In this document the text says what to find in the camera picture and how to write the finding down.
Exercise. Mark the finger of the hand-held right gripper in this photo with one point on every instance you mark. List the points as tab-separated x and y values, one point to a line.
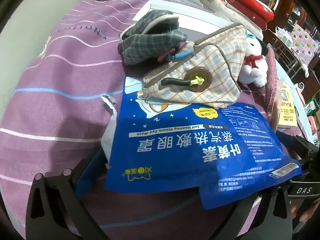
307	151
303	190

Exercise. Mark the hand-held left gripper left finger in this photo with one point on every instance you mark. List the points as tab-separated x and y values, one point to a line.
86	182

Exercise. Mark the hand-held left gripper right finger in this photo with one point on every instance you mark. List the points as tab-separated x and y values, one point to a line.
252	215

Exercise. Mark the yellow packet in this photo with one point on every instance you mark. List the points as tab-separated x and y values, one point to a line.
287	105

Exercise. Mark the pink glitter packet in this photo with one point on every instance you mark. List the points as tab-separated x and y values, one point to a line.
271	80

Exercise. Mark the blue eye mask packet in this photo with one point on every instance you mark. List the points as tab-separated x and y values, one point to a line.
187	155

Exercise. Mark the white plush dog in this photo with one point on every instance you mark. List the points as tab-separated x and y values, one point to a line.
255	62

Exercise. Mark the beige plaid pouch bag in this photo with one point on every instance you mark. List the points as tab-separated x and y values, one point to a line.
212	62

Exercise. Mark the grey plaid cloth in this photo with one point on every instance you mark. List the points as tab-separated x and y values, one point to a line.
140	45

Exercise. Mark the white shallow box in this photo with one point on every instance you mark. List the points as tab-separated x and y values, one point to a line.
162	7

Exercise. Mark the white plastic bag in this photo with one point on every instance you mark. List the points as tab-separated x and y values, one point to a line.
110	135

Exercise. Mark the pink plastic stool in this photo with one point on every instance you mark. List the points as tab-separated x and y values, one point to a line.
300	93

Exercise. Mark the purple striped bed sheet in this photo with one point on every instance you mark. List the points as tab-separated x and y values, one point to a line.
62	92

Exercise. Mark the pink patterned box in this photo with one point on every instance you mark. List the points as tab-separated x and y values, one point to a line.
305	42

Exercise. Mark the white shopping bag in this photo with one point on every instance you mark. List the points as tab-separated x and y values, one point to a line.
283	36

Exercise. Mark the dark wooden cabinet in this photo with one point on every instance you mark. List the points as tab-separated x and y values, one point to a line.
282	5

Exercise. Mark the red cushion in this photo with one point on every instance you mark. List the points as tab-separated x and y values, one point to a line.
240	12

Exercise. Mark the beige quilt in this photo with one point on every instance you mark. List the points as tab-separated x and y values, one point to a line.
215	5

